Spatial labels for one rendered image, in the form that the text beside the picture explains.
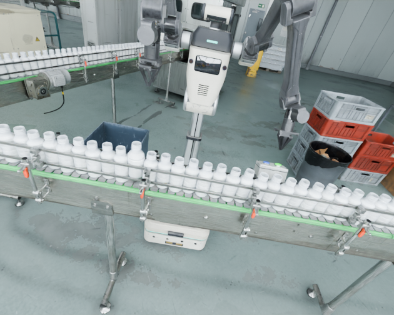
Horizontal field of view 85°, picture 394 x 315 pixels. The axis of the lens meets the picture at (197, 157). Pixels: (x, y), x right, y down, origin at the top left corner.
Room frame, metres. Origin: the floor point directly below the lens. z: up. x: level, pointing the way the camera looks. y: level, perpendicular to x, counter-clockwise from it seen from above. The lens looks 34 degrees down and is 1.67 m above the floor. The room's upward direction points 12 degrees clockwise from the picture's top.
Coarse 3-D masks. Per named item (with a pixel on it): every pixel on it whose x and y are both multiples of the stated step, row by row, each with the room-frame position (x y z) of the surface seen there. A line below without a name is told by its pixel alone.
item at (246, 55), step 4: (248, 36) 1.39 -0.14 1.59; (244, 48) 1.36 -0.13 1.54; (244, 52) 1.35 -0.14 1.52; (248, 52) 1.32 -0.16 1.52; (244, 56) 1.35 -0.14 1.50; (248, 56) 1.34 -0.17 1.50; (252, 56) 1.34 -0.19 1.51; (256, 56) 1.35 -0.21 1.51; (252, 60) 1.34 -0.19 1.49; (256, 60) 1.34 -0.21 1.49
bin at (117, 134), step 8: (96, 128) 1.15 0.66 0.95; (104, 128) 1.25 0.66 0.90; (112, 128) 1.26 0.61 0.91; (120, 128) 1.26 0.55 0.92; (128, 128) 1.26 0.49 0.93; (136, 128) 1.26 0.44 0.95; (88, 136) 1.04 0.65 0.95; (96, 136) 1.14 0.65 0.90; (104, 136) 1.25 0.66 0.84; (112, 136) 1.26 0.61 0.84; (120, 136) 1.26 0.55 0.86; (128, 136) 1.26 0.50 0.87; (136, 136) 1.26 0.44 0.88; (144, 136) 1.17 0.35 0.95; (112, 144) 1.26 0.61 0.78; (120, 144) 1.26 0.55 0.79; (128, 144) 1.26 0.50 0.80; (144, 144) 1.17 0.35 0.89; (144, 152) 1.18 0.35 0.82
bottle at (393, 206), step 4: (392, 200) 0.76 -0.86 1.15; (388, 204) 0.76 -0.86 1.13; (392, 204) 0.75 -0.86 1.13; (388, 208) 0.74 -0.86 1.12; (392, 208) 0.74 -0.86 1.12; (392, 212) 0.73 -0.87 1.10; (380, 216) 0.74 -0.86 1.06; (384, 216) 0.74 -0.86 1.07; (388, 216) 0.73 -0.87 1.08; (392, 216) 0.73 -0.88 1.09; (376, 220) 0.74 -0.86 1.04; (380, 220) 0.74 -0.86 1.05; (384, 220) 0.73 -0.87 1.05; (388, 220) 0.73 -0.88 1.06; (372, 224) 0.75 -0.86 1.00
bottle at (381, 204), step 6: (378, 198) 0.76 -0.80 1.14; (384, 198) 0.75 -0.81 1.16; (390, 198) 0.75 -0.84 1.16; (378, 204) 0.74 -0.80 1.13; (384, 204) 0.74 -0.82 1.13; (378, 210) 0.73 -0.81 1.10; (384, 210) 0.73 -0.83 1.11; (366, 216) 0.74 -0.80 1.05; (372, 216) 0.73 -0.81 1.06; (378, 216) 0.73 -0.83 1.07
